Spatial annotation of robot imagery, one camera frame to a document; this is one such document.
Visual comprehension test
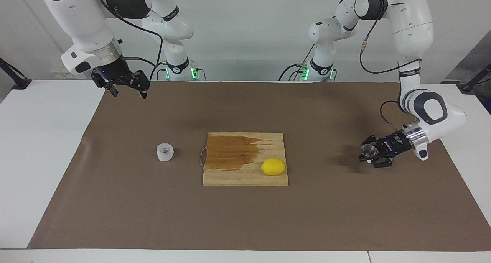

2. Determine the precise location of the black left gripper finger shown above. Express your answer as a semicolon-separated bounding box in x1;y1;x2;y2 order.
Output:
359;155;392;168
362;135;384;148

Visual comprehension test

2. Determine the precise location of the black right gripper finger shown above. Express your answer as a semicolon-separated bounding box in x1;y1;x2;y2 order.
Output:
91;72;119;97
130;70;150;99

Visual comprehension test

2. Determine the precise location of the steel double jigger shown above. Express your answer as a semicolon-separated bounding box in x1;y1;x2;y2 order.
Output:
361;144;379;160

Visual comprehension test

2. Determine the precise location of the black clamp stand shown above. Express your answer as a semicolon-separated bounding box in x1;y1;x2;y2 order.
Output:
460;62;491;94
0;58;32;90

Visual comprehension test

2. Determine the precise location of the yellow lemon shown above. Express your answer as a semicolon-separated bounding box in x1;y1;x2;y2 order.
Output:
261;158;287;176

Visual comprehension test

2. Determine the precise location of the brown paper mat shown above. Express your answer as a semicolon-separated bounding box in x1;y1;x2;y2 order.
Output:
28;81;491;252

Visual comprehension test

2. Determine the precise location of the wooden cutting board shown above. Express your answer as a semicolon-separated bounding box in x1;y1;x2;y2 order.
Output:
200;132;289;186

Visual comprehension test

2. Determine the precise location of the black base cable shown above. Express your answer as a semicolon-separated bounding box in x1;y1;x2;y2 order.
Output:
279;48;315;81
149;62;169;81

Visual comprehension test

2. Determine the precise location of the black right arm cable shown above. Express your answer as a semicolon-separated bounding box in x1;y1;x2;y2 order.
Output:
94;0;163;81

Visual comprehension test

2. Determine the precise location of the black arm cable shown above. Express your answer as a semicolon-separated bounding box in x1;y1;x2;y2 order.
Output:
94;0;163;81
359;0;422;133

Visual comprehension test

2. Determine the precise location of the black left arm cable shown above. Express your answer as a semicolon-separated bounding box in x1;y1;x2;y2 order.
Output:
359;0;422;133

